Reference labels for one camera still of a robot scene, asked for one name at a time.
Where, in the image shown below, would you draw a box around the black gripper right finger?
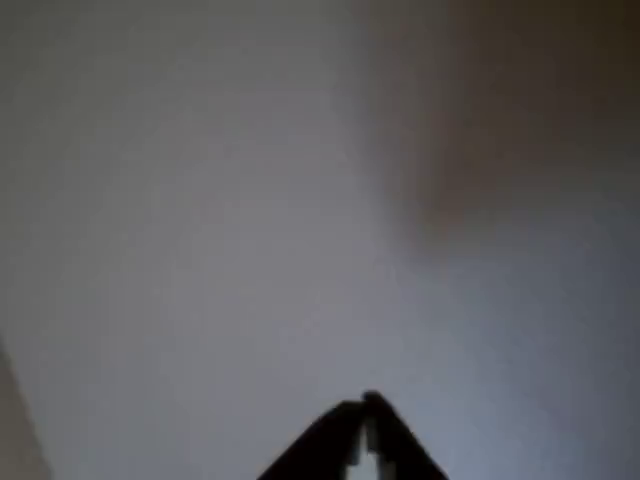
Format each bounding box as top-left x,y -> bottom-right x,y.
361,389 -> 450,480

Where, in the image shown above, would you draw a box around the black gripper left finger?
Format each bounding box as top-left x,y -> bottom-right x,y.
256,399 -> 365,480

